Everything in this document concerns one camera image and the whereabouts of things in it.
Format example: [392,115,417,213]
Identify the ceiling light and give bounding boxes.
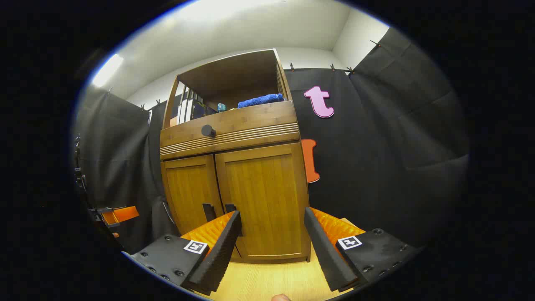
[91,54,125,88]

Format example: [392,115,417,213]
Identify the dark blue book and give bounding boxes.
[196,99,218,120]

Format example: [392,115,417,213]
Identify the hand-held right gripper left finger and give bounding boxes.
[122,210,243,296]

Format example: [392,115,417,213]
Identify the wooden cabinet drawer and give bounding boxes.
[160,100,301,161]

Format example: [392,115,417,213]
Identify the black backdrop cloth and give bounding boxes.
[74,27,471,253]

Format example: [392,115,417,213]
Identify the blue towel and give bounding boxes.
[237,93,285,109]

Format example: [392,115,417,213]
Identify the wooden double-door shoe cabinet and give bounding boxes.
[160,48,312,263]

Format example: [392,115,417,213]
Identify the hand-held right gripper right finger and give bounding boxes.
[304,207,422,292]

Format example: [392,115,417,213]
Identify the wooden cabinet door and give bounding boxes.
[161,154,224,235]
[214,142,312,263]

